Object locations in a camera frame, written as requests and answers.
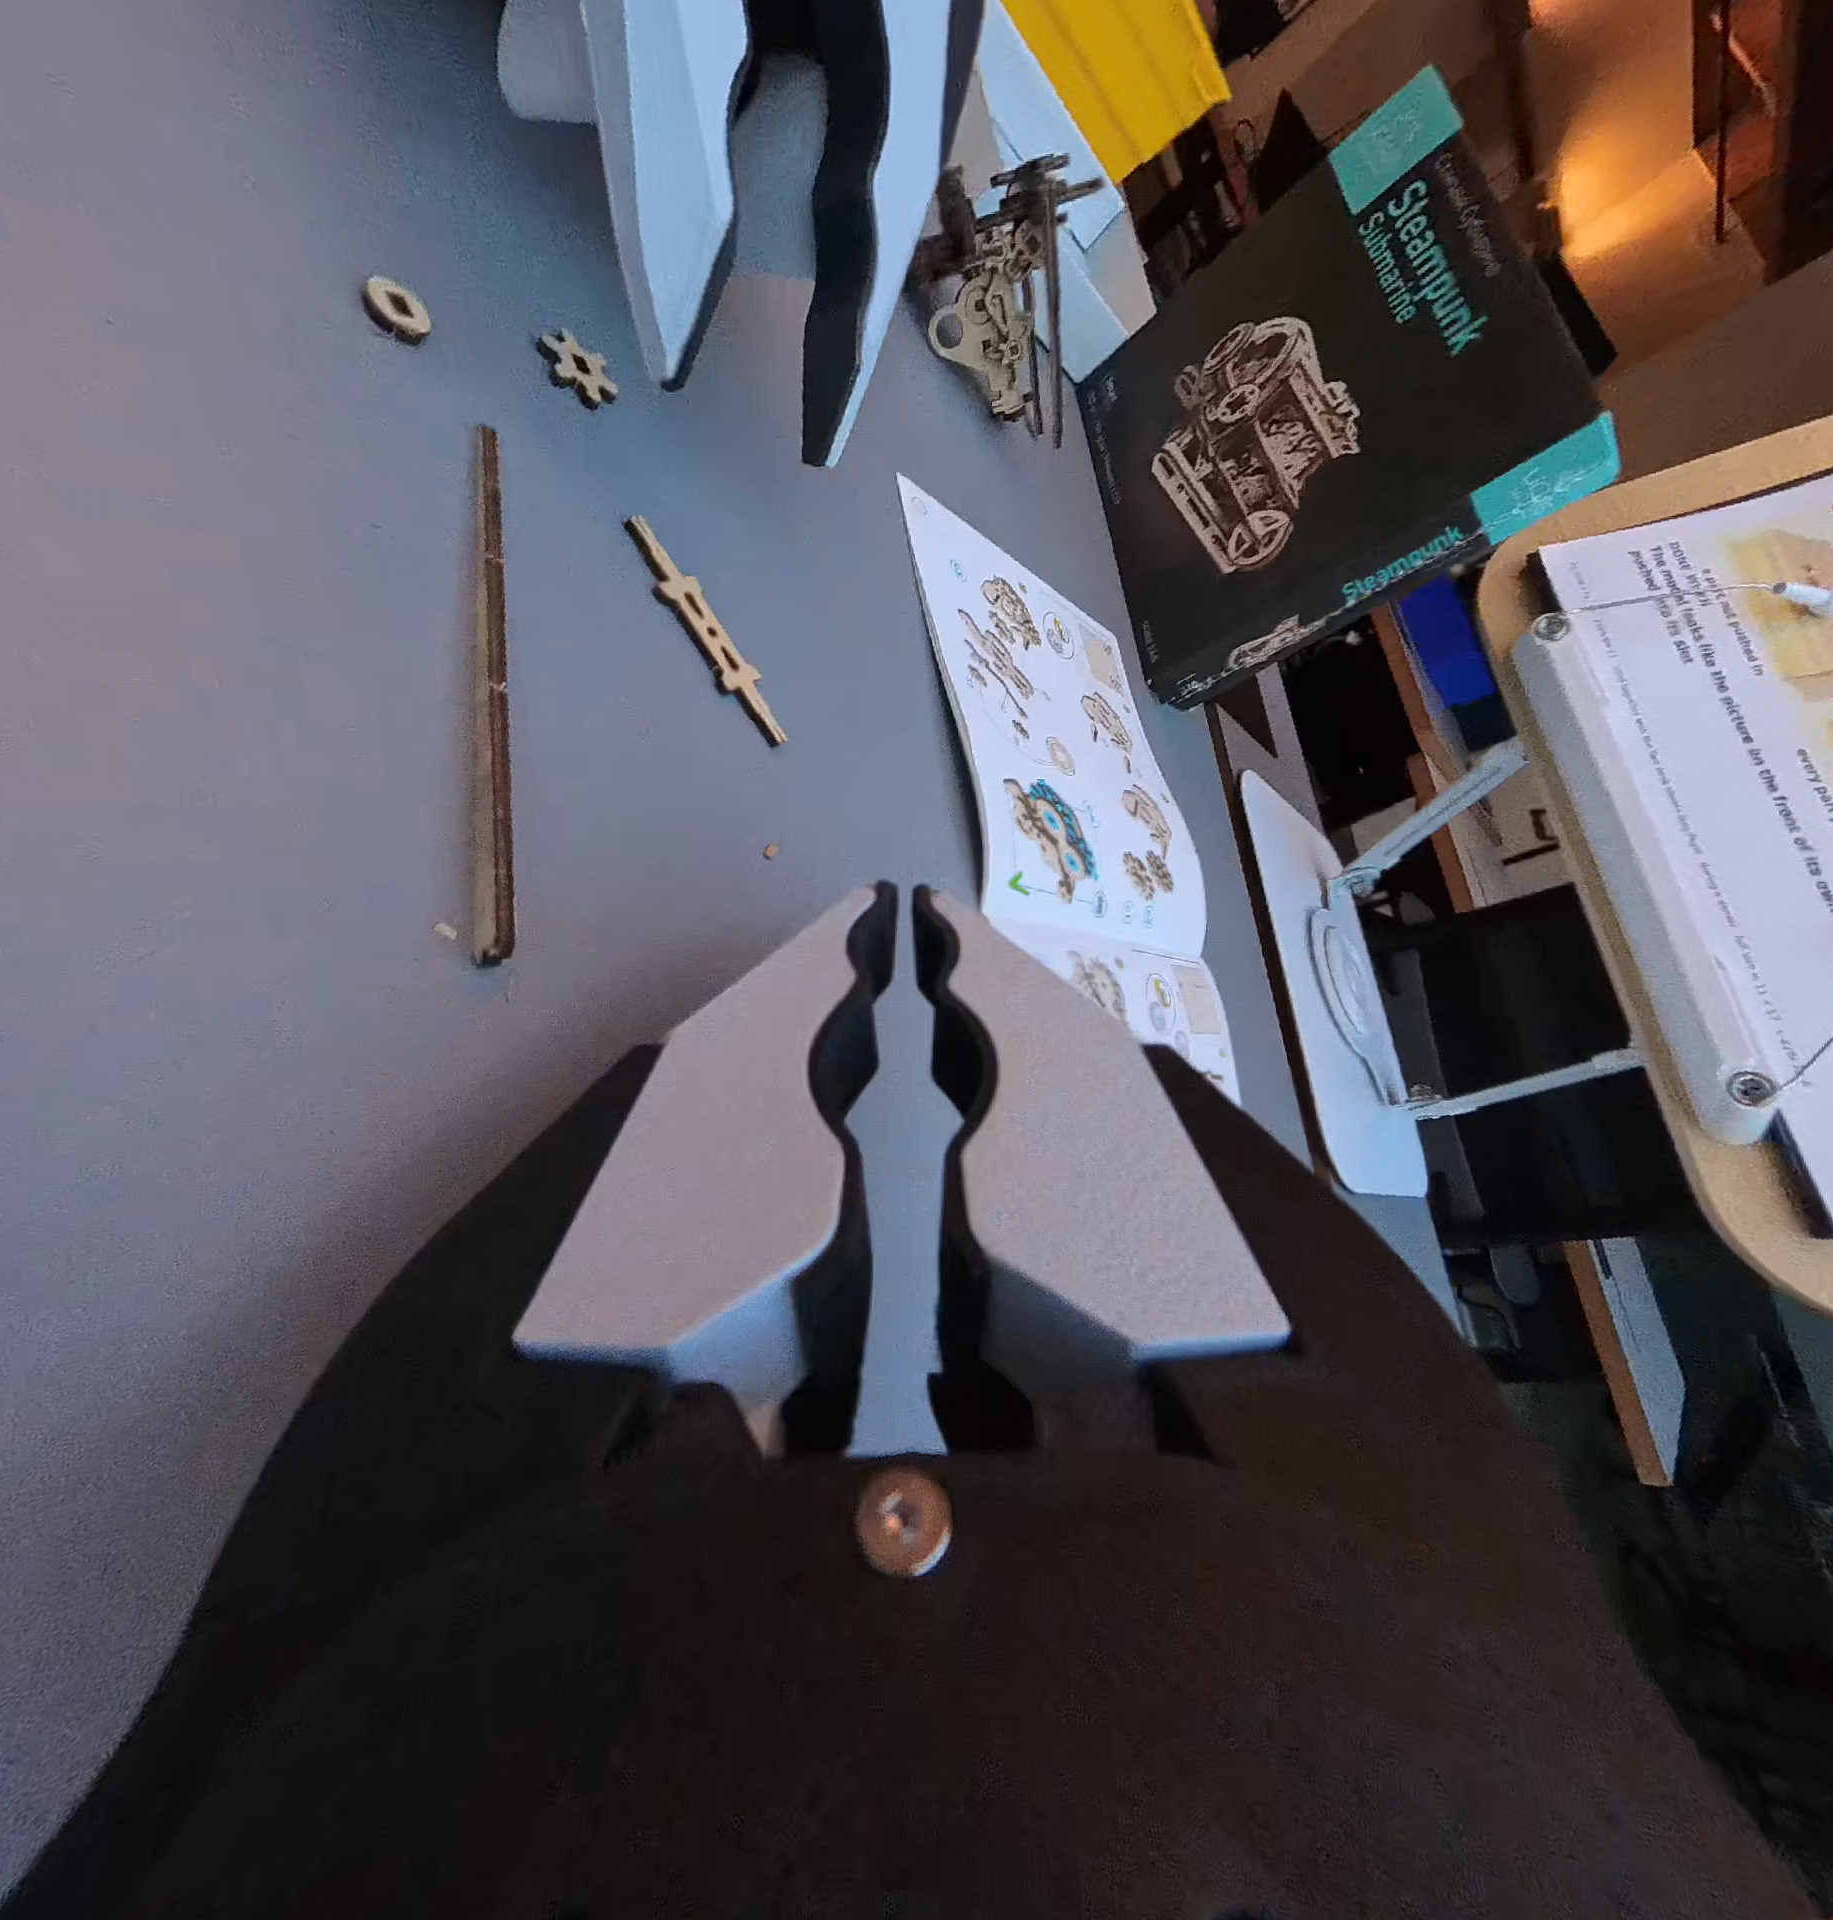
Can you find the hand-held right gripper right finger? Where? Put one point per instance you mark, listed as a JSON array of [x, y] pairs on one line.
[[1111, 1200]]

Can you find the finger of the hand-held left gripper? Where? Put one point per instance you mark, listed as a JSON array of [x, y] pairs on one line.
[[660, 150], [916, 180]]

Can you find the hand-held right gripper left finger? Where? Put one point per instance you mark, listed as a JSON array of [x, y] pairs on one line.
[[676, 1186]]

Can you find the notched wooden strip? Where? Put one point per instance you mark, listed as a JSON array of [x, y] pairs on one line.
[[705, 631]]

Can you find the grey desk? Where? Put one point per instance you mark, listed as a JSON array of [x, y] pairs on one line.
[[180, 901]]

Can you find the wooden mechanical model assembly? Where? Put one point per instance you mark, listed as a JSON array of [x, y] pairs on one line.
[[990, 306]]

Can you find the white cardboard box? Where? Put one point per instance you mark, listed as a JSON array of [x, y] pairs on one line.
[[1111, 286]]

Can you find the yellow plastic bin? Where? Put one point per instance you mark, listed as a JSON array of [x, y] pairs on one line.
[[1111, 60]]

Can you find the small wooden gear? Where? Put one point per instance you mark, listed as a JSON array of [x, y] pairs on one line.
[[577, 366]]

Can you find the white document stand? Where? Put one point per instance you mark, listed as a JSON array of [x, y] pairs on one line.
[[1305, 901]]

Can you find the black puzzle kit box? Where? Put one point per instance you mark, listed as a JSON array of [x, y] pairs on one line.
[[1305, 301]]

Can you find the illustrated instruction booklet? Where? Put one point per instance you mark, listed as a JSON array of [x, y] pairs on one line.
[[1036, 720]]

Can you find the long wooden stick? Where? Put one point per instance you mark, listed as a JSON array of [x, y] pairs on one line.
[[492, 691]]

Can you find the white clip bar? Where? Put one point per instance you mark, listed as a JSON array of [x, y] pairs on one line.
[[1635, 871]]

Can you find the wooden document board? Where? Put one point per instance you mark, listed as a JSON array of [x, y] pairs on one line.
[[1741, 1245]]

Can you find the printed instruction sheets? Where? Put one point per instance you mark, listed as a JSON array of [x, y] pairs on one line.
[[1755, 751]]

